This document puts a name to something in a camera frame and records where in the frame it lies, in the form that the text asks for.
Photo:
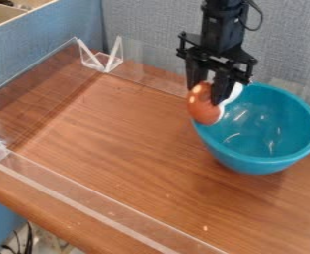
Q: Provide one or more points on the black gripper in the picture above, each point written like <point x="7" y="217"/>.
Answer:
<point x="232" y="66"/>

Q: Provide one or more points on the brown and white toy mushroom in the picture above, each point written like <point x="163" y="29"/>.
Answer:
<point x="202" y="110"/>

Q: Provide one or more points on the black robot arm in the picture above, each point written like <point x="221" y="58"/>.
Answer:
<point x="214" y="50"/>

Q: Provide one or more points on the blue plastic bowl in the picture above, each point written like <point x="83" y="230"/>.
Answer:
<point x="262" y="135"/>

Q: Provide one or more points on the clear acrylic rear barrier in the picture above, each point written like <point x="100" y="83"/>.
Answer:
<point x="154" y="66"/>

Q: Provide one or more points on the clear acrylic barrier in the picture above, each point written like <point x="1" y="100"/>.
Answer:
<point x="154" y="66"/>
<point x="135" y="224"/>

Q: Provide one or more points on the wooden shelf box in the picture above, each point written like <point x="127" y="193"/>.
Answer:
<point x="12" y="9"/>

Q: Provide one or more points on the clear acrylic front barrier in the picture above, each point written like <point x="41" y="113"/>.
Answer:
<point x="135" y="224"/>

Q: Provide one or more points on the clear acrylic corner bracket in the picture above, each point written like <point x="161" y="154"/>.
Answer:
<point x="102" y="61"/>

